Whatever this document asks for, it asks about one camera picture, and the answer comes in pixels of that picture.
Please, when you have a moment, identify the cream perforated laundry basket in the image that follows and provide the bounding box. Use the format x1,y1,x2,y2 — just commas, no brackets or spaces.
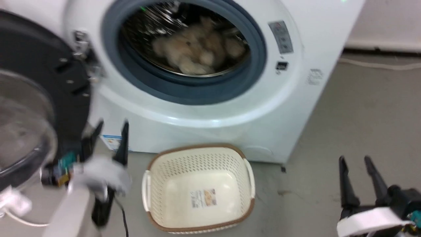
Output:
142,144,256,234

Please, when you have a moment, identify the white cable on floor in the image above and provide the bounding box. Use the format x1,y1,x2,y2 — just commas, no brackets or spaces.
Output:
338,58,421,71

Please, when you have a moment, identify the white front-load washing machine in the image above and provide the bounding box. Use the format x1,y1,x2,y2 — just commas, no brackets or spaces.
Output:
63,0,366,164

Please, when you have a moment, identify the dark round washer door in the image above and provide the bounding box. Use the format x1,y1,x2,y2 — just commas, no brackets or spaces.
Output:
0,10,92,192

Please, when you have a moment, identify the white cable with plug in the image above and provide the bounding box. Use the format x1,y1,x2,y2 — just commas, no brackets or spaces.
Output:
0,186,50,227

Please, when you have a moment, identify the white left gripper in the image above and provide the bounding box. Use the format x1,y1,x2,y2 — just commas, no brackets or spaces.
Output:
41,120,133,227

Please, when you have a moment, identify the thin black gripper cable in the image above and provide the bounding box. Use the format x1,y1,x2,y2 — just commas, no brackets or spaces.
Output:
114,197,129,237

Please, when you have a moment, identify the beige plush toy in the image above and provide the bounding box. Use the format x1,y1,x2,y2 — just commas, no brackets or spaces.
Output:
152,16,246,75

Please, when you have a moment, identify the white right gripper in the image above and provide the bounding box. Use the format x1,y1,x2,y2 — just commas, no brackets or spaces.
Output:
336,155,421,237

